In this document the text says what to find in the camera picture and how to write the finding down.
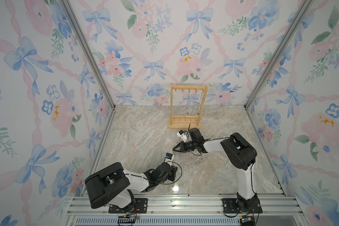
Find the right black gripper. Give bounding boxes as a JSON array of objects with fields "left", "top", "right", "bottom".
[{"left": 172, "top": 141, "right": 197, "bottom": 152}]

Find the wooden jewelry display stand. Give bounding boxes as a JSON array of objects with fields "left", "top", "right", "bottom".
[{"left": 168, "top": 84, "right": 209, "bottom": 129}]

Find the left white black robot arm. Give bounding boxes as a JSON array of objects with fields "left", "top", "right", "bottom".
[{"left": 85, "top": 161, "right": 182, "bottom": 212}]

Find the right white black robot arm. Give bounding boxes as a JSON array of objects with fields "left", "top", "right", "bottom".
[{"left": 172, "top": 128, "right": 260, "bottom": 213}]

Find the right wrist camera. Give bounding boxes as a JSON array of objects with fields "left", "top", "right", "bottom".
[{"left": 177, "top": 130, "right": 191, "bottom": 142}]

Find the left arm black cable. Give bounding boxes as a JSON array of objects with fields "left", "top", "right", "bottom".
[{"left": 149, "top": 161, "right": 183, "bottom": 186}]

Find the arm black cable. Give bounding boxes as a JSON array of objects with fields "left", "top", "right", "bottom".
[
  {"left": 187, "top": 123, "right": 256, "bottom": 195},
  {"left": 149, "top": 161, "right": 183, "bottom": 186}
]

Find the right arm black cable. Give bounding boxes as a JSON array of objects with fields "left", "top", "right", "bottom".
[{"left": 187, "top": 123, "right": 256, "bottom": 195}]

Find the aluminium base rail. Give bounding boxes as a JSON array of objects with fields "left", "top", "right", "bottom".
[{"left": 63, "top": 194, "right": 309, "bottom": 226}]

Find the silver cross pendant necklace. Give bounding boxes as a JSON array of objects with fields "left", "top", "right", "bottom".
[{"left": 192, "top": 89, "right": 204, "bottom": 116}]

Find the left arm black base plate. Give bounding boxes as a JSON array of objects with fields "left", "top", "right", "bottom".
[{"left": 108, "top": 198, "right": 148, "bottom": 214}]

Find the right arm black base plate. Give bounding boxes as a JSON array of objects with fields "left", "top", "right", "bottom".
[{"left": 221, "top": 196, "right": 263, "bottom": 214}]

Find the left aluminium corner post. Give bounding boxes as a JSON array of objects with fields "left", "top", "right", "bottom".
[{"left": 58, "top": 0, "right": 115, "bottom": 110}]

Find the aluminium corner post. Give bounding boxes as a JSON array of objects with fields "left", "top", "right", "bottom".
[
  {"left": 58, "top": 0, "right": 115, "bottom": 110},
  {"left": 244, "top": 0, "right": 314, "bottom": 111}
]

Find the right aluminium corner post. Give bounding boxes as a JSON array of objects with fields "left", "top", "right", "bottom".
[{"left": 244, "top": 0, "right": 314, "bottom": 111}]

